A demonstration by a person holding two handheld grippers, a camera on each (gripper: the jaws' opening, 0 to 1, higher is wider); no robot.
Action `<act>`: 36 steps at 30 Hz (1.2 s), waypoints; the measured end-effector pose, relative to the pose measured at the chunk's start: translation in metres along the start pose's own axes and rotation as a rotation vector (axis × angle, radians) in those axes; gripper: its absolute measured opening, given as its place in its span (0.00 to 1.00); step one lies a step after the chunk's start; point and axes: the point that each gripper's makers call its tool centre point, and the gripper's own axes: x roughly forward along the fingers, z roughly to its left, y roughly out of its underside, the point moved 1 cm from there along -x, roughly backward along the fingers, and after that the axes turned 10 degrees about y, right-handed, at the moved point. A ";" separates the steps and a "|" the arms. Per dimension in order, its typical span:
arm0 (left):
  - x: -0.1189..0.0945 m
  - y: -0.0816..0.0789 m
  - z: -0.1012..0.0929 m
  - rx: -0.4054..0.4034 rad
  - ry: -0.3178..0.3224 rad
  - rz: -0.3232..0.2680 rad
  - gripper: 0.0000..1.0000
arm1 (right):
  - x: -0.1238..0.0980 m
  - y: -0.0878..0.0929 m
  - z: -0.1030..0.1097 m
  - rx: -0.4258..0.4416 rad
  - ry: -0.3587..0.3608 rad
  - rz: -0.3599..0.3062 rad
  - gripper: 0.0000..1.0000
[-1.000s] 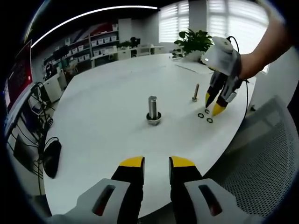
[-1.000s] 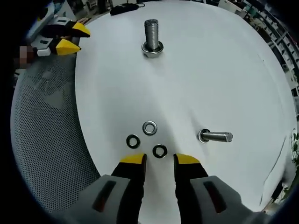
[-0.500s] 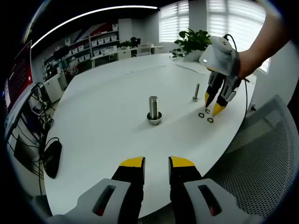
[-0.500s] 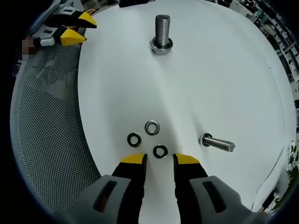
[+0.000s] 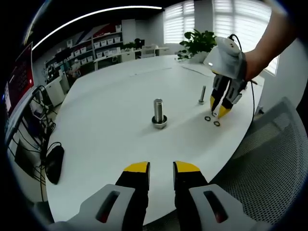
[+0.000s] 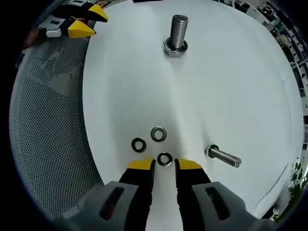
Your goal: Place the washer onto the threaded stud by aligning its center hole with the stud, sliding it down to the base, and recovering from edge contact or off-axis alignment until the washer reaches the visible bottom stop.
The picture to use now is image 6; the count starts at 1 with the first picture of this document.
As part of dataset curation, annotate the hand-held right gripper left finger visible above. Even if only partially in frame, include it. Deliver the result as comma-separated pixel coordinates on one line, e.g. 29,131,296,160
64,155,156,231

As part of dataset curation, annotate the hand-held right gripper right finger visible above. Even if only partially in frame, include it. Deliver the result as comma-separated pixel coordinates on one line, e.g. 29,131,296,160
175,158,272,231

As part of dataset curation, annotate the small steel washer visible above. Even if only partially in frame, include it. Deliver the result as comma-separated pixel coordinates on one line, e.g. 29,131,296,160
131,137,148,153
205,143,220,160
156,152,173,168
150,126,167,142

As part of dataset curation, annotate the small steel threaded stud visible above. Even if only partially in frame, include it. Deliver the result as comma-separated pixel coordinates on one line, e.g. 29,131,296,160
205,143,242,169

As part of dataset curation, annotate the large steel threaded stud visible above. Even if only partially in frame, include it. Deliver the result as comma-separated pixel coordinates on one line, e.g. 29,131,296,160
163,14,189,59

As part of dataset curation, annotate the grey mesh office chair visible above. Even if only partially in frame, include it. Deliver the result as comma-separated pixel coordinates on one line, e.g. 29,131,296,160
9,36,107,222

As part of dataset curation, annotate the potted green plant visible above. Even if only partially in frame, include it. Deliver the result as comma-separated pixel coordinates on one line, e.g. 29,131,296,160
273,161,308,223

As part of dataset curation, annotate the white storage shelf with bins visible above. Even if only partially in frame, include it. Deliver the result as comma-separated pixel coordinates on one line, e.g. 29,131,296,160
234,0,308,97

